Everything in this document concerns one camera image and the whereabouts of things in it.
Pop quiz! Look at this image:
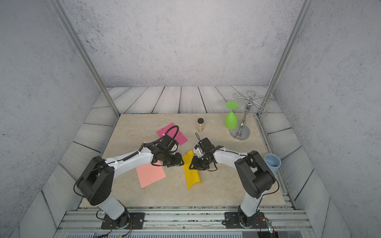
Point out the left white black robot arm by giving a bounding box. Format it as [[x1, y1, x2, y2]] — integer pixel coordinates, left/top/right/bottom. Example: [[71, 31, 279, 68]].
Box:
[[73, 126, 184, 222]]

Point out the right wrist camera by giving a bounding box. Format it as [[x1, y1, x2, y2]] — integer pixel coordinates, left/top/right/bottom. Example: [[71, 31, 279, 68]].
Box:
[[193, 145, 203, 158]]

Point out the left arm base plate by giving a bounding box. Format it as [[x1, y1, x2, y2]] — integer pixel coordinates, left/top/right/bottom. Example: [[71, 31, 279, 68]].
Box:
[[101, 212, 145, 230]]

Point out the chrome glass holder stand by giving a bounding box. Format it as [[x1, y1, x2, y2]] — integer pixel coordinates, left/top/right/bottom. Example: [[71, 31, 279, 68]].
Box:
[[230, 90, 268, 141]]

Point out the small black-capped bottle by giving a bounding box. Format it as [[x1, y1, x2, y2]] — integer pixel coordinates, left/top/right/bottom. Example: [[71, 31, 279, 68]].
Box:
[[196, 118, 204, 132]]

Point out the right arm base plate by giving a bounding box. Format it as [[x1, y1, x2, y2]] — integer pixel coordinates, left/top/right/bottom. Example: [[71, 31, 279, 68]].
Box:
[[222, 212, 268, 229]]

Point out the yellow paper sheet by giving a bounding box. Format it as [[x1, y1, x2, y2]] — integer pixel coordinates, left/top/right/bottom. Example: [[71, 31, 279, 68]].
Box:
[[183, 151, 201, 189]]

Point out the left aluminium frame post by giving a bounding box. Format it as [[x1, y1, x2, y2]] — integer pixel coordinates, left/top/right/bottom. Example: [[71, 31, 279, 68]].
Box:
[[49, 0, 121, 118]]

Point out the right aluminium frame post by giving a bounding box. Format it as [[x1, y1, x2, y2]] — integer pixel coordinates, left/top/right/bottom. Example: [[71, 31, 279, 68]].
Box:
[[257, 0, 313, 117]]

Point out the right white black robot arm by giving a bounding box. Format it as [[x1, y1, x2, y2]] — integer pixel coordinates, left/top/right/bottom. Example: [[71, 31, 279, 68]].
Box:
[[189, 138, 281, 228]]

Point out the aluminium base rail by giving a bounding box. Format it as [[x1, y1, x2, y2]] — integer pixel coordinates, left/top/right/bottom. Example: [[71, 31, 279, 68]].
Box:
[[55, 206, 316, 238]]

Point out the light blue cup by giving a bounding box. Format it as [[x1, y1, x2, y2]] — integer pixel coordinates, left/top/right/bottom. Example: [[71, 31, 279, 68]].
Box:
[[264, 153, 281, 174]]

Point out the aluminium frame post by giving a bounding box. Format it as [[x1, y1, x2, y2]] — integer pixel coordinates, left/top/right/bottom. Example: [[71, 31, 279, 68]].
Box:
[[257, 0, 313, 117], [49, 0, 121, 118]]

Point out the salmon pink paper sheet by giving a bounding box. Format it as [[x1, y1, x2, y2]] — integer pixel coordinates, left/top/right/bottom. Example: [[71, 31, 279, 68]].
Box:
[[136, 161, 166, 188]]

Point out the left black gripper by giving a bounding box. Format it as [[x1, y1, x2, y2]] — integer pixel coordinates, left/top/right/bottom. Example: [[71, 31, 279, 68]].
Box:
[[162, 151, 187, 168]]

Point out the green plastic wine glass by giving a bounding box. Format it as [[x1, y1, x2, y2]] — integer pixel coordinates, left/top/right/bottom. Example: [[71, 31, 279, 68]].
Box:
[[225, 101, 239, 130]]

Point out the magenta paper sheet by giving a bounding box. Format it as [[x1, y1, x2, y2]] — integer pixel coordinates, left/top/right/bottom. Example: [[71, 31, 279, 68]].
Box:
[[156, 123, 188, 146]]

